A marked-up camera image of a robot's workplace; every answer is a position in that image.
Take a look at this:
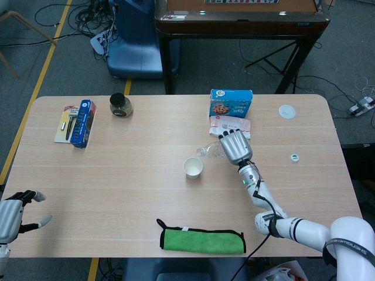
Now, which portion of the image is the white paper cup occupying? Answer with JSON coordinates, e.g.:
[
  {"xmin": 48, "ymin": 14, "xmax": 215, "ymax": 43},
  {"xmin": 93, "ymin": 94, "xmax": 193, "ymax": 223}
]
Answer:
[{"xmin": 183, "ymin": 157, "xmax": 204, "ymax": 179}]

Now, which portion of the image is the white power strip with plugs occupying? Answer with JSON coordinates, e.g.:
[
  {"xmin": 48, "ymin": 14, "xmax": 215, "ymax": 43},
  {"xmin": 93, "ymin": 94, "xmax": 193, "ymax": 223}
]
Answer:
[{"xmin": 90, "ymin": 31, "xmax": 114, "ymax": 56}]

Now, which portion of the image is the grey power strip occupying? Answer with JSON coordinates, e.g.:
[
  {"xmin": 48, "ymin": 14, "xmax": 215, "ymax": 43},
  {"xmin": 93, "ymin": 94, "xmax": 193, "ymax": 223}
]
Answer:
[{"xmin": 347, "ymin": 96, "xmax": 375, "ymax": 117}]

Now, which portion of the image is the blue cookie box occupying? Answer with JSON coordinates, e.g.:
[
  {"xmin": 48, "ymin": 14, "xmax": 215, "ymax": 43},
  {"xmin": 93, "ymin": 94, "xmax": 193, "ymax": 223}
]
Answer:
[{"xmin": 209, "ymin": 88, "xmax": 254, "ymax": 118}]

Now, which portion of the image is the green microfiber cloth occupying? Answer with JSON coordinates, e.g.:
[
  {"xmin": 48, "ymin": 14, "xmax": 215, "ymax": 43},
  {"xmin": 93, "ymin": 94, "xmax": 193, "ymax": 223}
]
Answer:
[{"xmin": 156, "ymin": 218, "xmax": 247, "ymax": 254}]

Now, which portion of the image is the transparent plastic bottle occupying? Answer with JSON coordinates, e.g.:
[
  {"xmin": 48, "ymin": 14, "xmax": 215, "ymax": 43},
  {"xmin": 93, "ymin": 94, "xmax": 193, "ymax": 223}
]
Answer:
[{"xmin": 195, "ymin": 140, "xmax": 228, "ymax": 159}]

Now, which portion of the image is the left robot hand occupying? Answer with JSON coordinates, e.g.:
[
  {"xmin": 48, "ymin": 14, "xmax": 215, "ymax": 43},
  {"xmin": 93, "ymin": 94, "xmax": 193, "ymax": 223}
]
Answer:
[{"xmin": 0, "ymin": 189, "xmax": 53, "ymax": 244}]

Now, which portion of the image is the pink wet wipes pack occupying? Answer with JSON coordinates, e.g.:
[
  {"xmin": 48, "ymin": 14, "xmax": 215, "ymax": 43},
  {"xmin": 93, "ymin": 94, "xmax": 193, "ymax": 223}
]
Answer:
[{"xmin": 209, "ymin": 115, "xmax": 252, "ymax": 140}]

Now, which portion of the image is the white round table grommet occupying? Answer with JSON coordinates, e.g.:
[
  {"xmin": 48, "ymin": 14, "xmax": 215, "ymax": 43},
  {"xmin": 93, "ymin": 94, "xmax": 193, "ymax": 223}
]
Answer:
[{"xmin": 278, "ymin": 104, "xmax": 297, "ymax": 119}]

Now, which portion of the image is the brown mahjong table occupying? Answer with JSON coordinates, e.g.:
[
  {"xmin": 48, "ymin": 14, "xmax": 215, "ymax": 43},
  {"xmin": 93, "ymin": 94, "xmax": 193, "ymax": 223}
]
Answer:
[{"xmin": 154, "ymin": 0, "xmax": 330, "ymax": 95}]

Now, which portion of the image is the glass jar with black lid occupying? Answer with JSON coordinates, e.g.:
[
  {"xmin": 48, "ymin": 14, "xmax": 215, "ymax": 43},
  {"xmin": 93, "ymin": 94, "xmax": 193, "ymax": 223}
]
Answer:
[{"xmin": 109, "ymin": 92, "xmax": 134, "ymax": 118}]

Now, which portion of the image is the blue Oreo box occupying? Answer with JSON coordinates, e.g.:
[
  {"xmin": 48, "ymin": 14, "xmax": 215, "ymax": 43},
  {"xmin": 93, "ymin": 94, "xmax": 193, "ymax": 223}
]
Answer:
[{"xmin": 70, "ymin": 99, "xmax": 98, "ymax": 149}]

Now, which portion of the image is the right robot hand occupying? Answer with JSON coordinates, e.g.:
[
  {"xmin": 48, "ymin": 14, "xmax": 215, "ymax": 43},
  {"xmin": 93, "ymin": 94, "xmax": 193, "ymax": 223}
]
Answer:
[{"xmin": 218, "ymin": 128, "xmax": 254, "ymax": 166}]

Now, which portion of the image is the blister card with pen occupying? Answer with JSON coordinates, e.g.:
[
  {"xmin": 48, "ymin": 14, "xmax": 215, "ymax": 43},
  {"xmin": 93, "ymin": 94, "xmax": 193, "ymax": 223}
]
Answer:
[{"xmin": 53, "ymin": 105, "xmax": 80, "ymax": 144}]

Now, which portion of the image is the black tripod stand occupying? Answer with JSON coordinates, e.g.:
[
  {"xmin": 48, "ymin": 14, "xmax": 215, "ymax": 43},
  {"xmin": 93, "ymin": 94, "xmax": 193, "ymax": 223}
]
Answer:
[{"xmin": 244, "ymin": 40, "xmax": 300, "ymax": 80}]

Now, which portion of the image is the white plastic shell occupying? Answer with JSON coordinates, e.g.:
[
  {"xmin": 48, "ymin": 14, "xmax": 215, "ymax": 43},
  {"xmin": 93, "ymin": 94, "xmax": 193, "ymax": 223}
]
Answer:
[{"xmin": 251, "ymin": 260, "xmax": 308, "ymax": 281}]

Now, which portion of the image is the row of mahjong tiles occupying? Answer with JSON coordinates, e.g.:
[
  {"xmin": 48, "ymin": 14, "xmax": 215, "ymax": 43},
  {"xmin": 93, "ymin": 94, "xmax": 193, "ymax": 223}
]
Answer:
[{"xmin": 204, "ymin": 0, "xmax": 279, "ymax": 5}]

